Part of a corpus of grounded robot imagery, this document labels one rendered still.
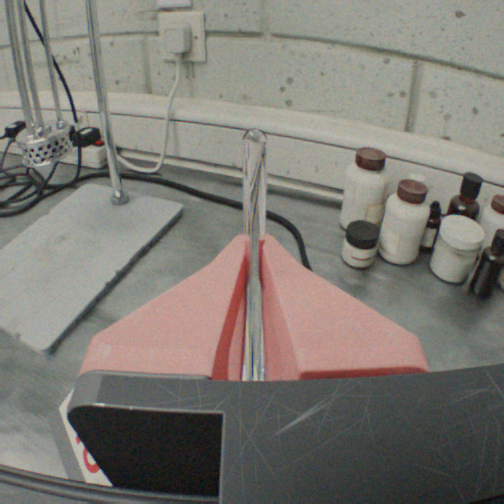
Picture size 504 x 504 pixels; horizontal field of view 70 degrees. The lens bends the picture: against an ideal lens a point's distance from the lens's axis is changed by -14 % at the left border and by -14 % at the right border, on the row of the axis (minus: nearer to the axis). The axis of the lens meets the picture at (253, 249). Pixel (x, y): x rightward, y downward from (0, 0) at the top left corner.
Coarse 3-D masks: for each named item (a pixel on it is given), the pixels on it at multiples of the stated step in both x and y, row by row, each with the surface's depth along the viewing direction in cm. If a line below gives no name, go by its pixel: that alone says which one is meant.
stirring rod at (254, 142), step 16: (256, 128) 9; (256, 144) 9; (256, 160) 10; (256, 176) 10; (256, 192) 10; (256, 208) 10; (256, 224) 11; (256, 240) 11; (256, 256) 11; (256, 272) 12; (256, 288) 12; (256, 304) 12; (256, 320) 13; (256, 336) 13; (256, 352) 14; (256, 368) 14
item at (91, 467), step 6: (66, 402) 33; (66, 408) 33; (72, 432) 31; (78, 438) 30; (78, 444) 30; (78, 450) 30; (84, 450) 29; (84, 456) 29; (90, 456) 29; (84, 462) 29; (90, 462) 29; (90, 468) 28; (96, 468) 28; (90, 474) 28; (96, 474) 28; (90, 480) 28
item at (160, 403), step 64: (128, 320) 6; (192, 320) 6; (128, 384) 5; (192, 384) 5; (256, 384) 5; (320, 384) 5; (384, 384) 5; (448, 384) 5; (128, 448) 5; (192, 448) 5; (256, 448) 4; (320, 448) 4; (384, 448) 4; (448, 448) 4
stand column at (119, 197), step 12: (96, 0) 42; (96, 12) 42; (96, 24) 43; (96, 36) 44; (96, 48) 45; (96, 60) 46; (96, 72) 47; (96, 84) 48; (108, 108) 51; (108, 120) 52; (108, 132) 52; (108, 144) 53; (108, 156) 55; (120, 180) 58; (120, 192) 59; (120, 204) 59
